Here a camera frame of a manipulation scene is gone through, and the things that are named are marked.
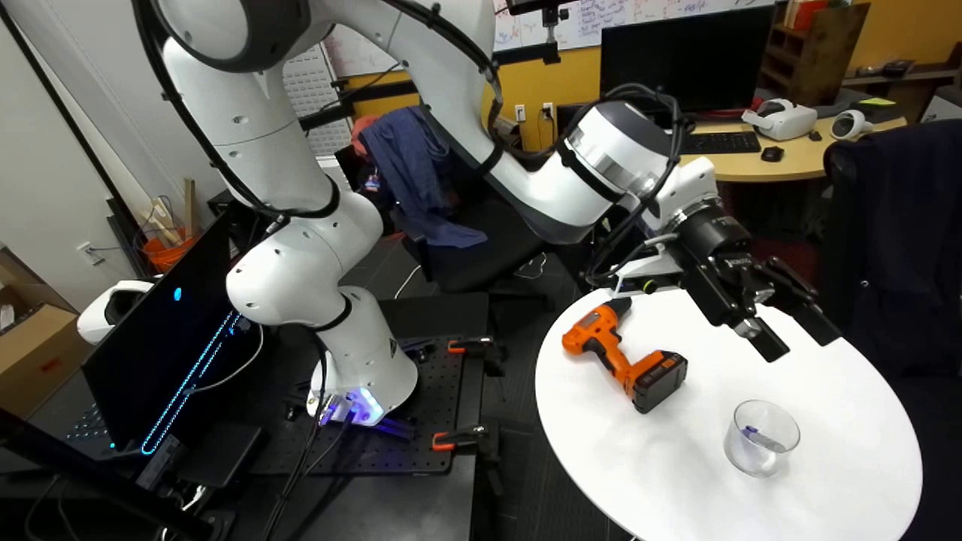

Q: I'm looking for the large cardboard box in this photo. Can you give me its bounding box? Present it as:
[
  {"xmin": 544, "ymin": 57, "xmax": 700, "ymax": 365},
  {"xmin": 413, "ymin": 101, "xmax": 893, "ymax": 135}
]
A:
[{"xmin": 0, "ymin": 251, "xmax": 97, "ymax": 425}]

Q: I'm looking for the whiteboard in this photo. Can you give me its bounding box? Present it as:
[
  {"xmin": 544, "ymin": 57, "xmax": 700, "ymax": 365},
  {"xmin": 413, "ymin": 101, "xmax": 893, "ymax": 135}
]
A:
[{"xmin": 491, "ymin": 0, "xmax": 781, "ymax": 53}]

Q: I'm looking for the yellow wooden desk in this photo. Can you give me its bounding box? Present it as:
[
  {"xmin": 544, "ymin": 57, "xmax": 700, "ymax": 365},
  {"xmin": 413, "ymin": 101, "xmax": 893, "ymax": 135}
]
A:
[{"xmin": 687, "ymin": 113, "xmax": 912, "ymax": 187}]

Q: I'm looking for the orange black cordless drill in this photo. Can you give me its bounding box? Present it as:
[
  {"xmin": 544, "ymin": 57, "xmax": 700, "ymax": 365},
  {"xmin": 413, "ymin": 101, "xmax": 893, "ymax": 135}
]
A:
[{"xmin": 558, "ymin": 294, "xmax": 690, "ymax": 417}]

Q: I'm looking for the black panel with blue strip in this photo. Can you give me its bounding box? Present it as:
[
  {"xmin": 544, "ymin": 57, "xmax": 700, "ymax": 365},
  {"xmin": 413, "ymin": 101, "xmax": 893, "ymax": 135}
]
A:
[{"xmin": 78, "ymin": 215, "xmax": 271, "ymax": 461}]

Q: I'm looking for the black chair under jacket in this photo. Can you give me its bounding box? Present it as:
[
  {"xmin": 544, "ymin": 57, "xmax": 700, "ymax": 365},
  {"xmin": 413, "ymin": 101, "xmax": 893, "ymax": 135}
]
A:
[{"xmin": 413, "ymin": 193, "xmax": 566, "ymax": 294}]

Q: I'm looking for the black camera stand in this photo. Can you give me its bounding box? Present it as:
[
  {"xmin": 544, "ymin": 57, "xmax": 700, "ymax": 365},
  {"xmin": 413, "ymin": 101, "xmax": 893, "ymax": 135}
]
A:
[{"xmin": 502, "ymin": 0, "xmax": 578, "ymax": 70}]

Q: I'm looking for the black chair with dark coat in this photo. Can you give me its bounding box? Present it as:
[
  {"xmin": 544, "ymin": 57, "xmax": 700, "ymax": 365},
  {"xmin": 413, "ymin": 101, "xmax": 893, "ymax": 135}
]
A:
[{"xmin": 818, "ymin": 116, "xmax": 962, "ymax": 387}]

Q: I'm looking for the white VR headset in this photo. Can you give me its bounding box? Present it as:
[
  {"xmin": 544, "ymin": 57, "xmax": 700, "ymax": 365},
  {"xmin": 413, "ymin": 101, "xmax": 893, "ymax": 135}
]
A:
[{"xmin": 738, "ymin": 97, "xmax": 821, "ymax": 146}]

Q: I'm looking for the black keyboard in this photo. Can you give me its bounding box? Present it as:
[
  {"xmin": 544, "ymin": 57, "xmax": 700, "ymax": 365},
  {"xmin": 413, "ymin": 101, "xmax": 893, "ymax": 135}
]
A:
[{"xmin": 680, "ymin": 131, "xmax": 765, "ymax": 156}]

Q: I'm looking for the black perforated robot table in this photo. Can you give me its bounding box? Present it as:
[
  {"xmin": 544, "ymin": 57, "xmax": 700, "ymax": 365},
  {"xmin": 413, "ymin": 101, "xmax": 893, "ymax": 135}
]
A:
[{"xmin": 0, "ymin": 288, "xmax": 497, "ymax": 541}]

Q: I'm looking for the white round device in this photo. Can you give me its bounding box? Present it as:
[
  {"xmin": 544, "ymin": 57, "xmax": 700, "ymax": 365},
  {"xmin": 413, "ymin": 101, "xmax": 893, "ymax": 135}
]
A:
[{"xmin": 76, "ymin": 278, "xmax": 159, "ymax": 350}]

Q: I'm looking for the brown wooden shelf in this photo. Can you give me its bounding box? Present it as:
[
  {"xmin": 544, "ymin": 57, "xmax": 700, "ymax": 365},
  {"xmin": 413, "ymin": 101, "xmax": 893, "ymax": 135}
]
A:
[{"xmin": 758, "ymin": 0, "xmax": 874, "ymax": 107}]

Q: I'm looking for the black computer monitor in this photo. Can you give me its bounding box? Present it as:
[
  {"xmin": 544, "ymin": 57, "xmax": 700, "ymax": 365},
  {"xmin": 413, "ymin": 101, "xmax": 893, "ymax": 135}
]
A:
[{"xmin": 598, "ymin": 4, "xmax": 781, "ymax": 113}]

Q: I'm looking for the blue jacket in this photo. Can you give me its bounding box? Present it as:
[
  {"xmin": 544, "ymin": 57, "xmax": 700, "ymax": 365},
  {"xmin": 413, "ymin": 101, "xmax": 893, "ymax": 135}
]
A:
[{"xmin": 357, "ymin": 105, "xmax": 493, "ymax": 254}]

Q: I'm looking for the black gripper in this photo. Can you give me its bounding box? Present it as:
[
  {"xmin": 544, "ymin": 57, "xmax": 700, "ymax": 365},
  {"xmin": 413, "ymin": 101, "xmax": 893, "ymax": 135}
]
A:
[{"xmin": 670, "ymin": 203, "xmax": 845, "ymax": 368}]

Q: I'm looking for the clear plastic cup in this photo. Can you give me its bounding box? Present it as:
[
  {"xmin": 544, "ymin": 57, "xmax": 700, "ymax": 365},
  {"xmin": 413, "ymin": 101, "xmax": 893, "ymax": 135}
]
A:
[{"xmin": 722, "ymin": 396, "xmax": 805, "ymax": 479}]

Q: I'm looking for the black orange bar clamp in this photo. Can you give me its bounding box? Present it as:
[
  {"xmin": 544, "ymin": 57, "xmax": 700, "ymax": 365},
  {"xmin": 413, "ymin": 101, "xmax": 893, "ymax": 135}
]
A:
[
  {"xmin": 430, "ymin": 335, "xmax": 512, "ymax": 380},
  {"xmin": 430, "ymin": 420, "xmax": 512, "ymax": 500}
]

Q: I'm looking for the purple marker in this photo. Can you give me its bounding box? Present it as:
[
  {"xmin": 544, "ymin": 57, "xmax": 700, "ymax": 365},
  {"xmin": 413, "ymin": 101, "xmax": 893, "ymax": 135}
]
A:
[{"xmin": 743, "ymin": 425, "xmax": 788, "ymax": 451}]

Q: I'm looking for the white VR controller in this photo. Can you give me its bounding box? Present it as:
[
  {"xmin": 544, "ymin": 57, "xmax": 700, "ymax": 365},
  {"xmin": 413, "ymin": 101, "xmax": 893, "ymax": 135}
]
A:
[{"xmin": 827, "ymin": 105, "xmax": 878, "ymax": 146}]

